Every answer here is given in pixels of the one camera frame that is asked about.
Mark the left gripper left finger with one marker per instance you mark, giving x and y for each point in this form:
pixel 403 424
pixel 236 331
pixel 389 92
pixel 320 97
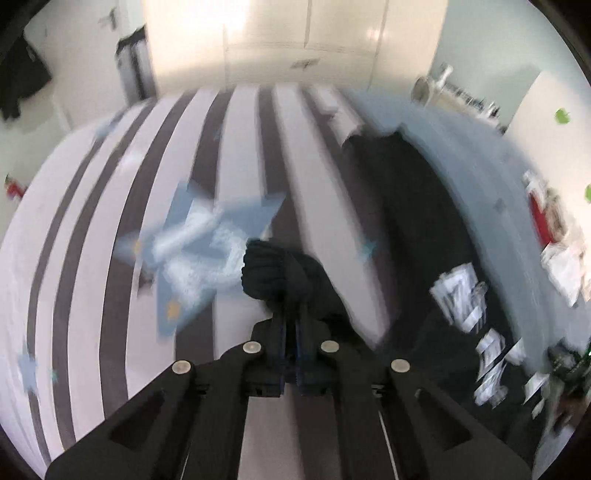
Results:
pixel 187 423

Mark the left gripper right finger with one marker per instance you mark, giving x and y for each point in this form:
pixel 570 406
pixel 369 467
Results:
pixel 394 423

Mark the black pants white stripe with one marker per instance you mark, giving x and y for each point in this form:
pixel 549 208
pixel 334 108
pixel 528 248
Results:
pixel 450 320

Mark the white red garment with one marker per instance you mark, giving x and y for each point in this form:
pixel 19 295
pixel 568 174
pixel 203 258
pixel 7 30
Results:
pixel 565 255

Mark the striped star bed sheet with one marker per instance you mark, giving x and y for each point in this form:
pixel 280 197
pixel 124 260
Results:
pixel 168 232

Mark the white headboard apple stickers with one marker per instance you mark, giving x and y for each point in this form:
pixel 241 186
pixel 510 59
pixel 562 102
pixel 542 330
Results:
pixel 552 128

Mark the red fire extinguisher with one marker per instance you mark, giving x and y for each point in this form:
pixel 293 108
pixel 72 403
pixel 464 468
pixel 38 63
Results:
pixel 14 190

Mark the white bedside table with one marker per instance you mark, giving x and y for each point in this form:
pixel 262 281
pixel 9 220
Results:
pixel 438 91

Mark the cream four-door wardrobe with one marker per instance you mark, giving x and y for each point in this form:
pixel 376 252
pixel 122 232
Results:
pixel 384 45

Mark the white room door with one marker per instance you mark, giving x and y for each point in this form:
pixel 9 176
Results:
pixel 81 47

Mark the black jacket hanging on wall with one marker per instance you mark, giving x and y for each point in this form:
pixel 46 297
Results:
pixel 23 74

